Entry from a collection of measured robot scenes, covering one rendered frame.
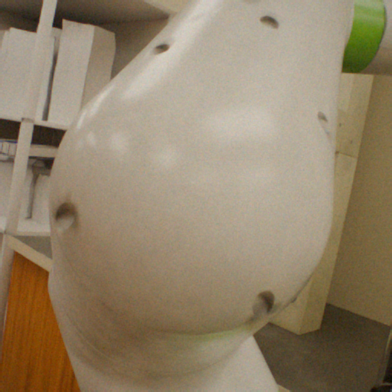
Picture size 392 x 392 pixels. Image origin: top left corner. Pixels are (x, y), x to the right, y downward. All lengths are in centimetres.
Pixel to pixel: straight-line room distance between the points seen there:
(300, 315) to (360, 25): 82
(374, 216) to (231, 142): 147
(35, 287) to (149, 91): 153
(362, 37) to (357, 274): 113
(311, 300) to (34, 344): 93
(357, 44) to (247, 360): 42
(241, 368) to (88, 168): 18
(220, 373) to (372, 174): 138
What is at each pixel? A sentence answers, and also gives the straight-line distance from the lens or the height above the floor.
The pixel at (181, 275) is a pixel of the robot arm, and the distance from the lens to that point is 17.
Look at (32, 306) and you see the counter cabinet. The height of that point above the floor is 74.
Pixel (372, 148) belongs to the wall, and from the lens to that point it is 166.
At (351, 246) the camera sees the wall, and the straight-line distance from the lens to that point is 166.
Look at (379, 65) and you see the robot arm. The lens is 66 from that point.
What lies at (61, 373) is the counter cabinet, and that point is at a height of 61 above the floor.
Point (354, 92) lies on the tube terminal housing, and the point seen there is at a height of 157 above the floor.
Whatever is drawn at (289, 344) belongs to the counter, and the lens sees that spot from 119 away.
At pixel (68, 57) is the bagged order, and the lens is 215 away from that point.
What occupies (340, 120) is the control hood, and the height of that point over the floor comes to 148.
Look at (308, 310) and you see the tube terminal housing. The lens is 128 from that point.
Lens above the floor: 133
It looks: 5 degrees down
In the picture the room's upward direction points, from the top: 11 degrees clockwise
